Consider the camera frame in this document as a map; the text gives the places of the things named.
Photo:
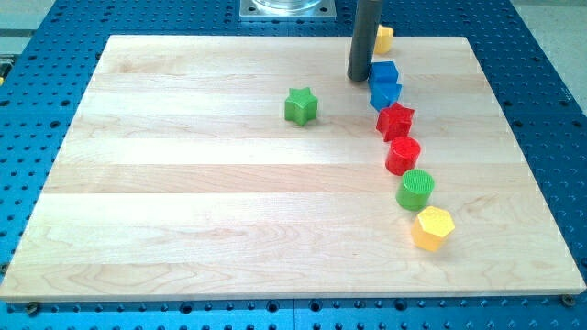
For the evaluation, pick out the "blue cube block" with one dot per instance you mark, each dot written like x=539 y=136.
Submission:
x=383 y=72

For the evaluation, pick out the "yellow heart block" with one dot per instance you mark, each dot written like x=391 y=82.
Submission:
x=384 y=40

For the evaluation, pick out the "green cylinder block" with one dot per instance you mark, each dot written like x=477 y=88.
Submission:
x=415 y=189

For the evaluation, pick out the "blue triangular block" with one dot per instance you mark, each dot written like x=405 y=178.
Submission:
x=384 y=95

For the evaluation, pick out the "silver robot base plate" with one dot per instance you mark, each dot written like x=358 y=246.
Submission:
x=286 y=9

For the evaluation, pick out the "red cylinder block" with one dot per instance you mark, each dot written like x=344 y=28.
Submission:
x=402 y=155

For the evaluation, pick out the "light wooden board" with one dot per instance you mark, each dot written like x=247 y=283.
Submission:
x=179 y=179

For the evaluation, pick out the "red star block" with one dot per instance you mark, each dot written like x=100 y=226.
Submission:
x=395 y=121

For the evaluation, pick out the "yellow hexagon block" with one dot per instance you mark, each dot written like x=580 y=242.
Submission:
x=431 y=228

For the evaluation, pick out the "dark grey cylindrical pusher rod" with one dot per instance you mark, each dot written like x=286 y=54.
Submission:
x=367 y=20

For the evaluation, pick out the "green star block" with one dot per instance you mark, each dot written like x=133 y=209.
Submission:
x=300 y=106

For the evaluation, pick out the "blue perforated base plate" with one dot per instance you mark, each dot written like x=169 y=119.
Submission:
x=47 y=82

